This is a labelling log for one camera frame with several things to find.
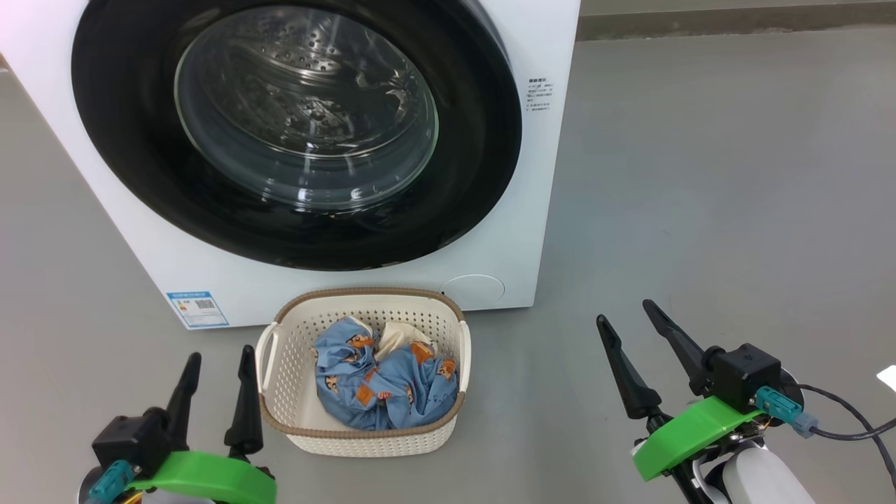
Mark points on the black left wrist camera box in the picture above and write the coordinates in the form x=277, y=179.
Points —
x=133, y=437

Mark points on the small printed text label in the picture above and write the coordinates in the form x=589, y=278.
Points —
x=540, y=94

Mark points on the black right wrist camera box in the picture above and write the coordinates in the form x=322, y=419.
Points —
x=745, y=374

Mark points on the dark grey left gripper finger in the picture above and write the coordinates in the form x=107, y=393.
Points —
x=183, y=406
x=246, y=420

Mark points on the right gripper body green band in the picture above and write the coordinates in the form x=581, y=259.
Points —
x=693, y=427

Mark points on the black round glass machine door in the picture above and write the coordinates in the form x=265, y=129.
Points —
x=126, y=140

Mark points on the white front-load washing machine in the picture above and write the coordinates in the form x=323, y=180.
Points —
x=532, y=210

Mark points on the cream basket with brown rim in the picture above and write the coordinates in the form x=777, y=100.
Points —
x=294, y=392

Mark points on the white paper scrap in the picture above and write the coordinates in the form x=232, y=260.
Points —
x=889, y=378

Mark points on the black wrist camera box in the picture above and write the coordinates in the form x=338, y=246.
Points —
x=133, y=437
x=745, y=374

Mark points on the cream cartoon print garment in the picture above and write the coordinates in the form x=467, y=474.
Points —
x=399, y=334

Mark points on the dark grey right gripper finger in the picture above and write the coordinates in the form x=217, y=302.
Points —
x=686, y=353
x=633, y=385

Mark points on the blue energy label sticker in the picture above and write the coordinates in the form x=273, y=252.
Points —
x=198, y=308

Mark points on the round white filter cover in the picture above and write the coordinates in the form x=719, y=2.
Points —
x=474, y=290

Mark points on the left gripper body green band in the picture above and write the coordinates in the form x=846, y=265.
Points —
x=203, y=476

